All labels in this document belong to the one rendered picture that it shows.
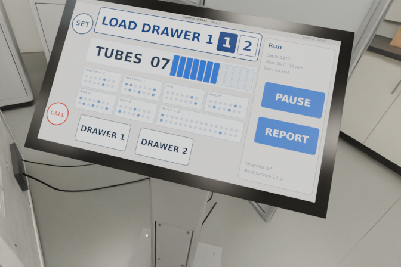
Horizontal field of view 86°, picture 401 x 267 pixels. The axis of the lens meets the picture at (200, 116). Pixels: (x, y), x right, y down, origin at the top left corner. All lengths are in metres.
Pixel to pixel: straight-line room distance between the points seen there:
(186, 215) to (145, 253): 0.70
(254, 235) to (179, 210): 0.90
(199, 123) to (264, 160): 0.12
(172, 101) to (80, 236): 1.19
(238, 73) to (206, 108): 0.08
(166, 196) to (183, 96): 0.32
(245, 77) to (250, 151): 0.12
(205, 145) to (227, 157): 0.04
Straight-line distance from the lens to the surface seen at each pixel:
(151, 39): 0.42
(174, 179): 0.37
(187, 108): 0.37
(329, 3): 1.01
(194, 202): 0.60
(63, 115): 0.45
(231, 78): 0.38
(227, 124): 0.36
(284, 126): 0.38
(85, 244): 1.44
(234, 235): 1.45
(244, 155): 0.36
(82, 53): 0.46
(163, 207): 0.66
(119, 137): 0.40
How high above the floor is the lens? 1.26
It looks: 35 degrees down
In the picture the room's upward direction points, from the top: 8 degrees clockwise
